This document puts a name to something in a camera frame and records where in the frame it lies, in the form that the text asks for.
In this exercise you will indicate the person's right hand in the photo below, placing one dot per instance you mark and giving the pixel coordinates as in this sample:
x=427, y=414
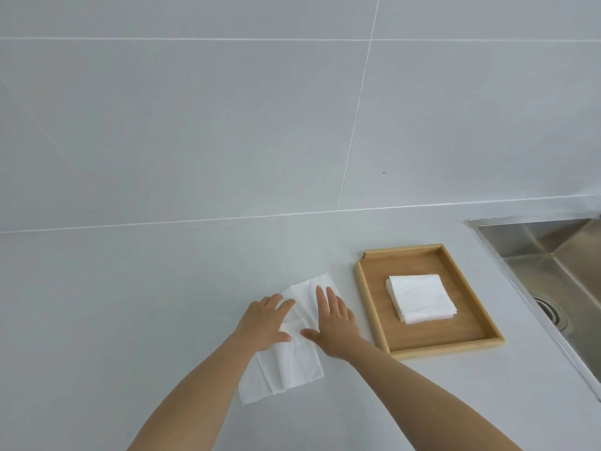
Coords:
x=338, y=335

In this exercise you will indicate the person's left hand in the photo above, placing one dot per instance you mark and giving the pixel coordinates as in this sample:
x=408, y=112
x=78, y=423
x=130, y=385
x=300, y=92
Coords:
x=260, y=326

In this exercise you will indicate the person's left middle finger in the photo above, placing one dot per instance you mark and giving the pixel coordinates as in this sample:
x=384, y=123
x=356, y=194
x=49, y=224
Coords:
x=276, y=302

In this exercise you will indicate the person's right middle finger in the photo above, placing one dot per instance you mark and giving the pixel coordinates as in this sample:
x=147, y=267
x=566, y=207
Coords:
x=332, y=302

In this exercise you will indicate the person's left thumb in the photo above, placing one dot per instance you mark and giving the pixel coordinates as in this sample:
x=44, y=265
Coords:
x=284, y=337

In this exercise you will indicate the person's right thumb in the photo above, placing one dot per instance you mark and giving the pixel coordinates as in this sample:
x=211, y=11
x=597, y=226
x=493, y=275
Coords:
x=311, y=335

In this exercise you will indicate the person's right little finger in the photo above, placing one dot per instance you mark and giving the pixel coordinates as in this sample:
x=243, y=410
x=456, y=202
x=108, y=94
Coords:
x=352, y=318

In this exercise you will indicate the person's left little finger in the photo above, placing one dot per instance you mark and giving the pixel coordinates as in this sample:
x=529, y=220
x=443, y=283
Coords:
x=252, y=307

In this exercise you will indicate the white paper napkin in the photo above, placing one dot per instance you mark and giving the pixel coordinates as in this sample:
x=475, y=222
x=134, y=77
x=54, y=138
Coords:
x=281, y=371

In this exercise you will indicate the person's left forearm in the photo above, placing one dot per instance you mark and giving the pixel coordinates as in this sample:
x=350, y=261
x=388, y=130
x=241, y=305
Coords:
x=197, y=399

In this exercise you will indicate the person's right forearm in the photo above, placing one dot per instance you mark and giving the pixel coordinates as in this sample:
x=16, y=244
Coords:
x=422, y=399

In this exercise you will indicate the stack of folded white napkins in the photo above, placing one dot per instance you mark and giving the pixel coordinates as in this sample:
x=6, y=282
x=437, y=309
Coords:
x=420, y=298

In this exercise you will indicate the wooden tray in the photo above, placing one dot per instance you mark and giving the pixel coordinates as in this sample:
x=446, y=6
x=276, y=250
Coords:
x=422, y=335

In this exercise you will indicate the metal sink drain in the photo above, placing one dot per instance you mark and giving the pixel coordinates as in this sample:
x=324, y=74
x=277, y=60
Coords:
x=553, y=313

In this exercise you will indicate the stainless steel sink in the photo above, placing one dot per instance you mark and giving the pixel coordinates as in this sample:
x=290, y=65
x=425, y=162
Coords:
x=558, y=258

